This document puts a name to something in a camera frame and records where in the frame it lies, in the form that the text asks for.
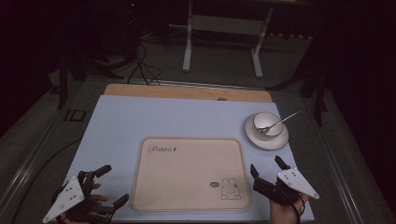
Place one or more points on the black rectangular floor bracket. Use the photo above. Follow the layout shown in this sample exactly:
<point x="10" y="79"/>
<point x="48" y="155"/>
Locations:
<point x="74" y="115"/>

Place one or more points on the black metal stand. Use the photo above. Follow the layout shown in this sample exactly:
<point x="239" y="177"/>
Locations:
<point x="319" y="90"/>
<point x="63" y="84"/>

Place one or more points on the white ceramic cup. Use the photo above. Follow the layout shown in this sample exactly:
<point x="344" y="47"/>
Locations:
<point x="274" y="121"/>

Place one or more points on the person's right hand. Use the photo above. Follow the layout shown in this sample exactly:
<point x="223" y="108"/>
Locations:
<point x="285" y="214"/>

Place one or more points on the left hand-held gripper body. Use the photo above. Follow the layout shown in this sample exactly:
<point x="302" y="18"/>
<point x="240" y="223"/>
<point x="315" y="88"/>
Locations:
<point x="70" y="193"/>

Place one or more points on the white metal stand frame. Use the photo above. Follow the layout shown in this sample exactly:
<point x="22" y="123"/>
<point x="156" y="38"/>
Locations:
<point x="224" y="25"/>

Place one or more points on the light blue table mat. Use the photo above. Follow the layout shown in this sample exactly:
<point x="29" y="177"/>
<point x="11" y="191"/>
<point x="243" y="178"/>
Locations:
<point x="124" y="124"/>

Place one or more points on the beige tray with rabbit print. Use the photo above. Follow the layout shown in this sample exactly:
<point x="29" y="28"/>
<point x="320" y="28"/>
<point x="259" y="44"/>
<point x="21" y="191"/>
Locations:
<point x="186" y="177"/>

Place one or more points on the white ceramic saucer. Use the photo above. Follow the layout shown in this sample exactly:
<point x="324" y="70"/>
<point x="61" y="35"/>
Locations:
<point x="267" y="141"/>

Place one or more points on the person's left hand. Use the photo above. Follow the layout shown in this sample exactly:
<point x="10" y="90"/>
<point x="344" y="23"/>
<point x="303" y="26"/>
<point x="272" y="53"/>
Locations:
<point x="99" y="198"/>

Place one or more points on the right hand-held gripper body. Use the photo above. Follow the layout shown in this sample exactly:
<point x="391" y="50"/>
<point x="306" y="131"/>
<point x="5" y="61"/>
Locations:
<point x="295" y="182"/>

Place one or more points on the silver metal spoon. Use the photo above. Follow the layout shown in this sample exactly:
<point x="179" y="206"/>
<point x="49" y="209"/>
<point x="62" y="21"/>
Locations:
<point x="280" y="122"/>

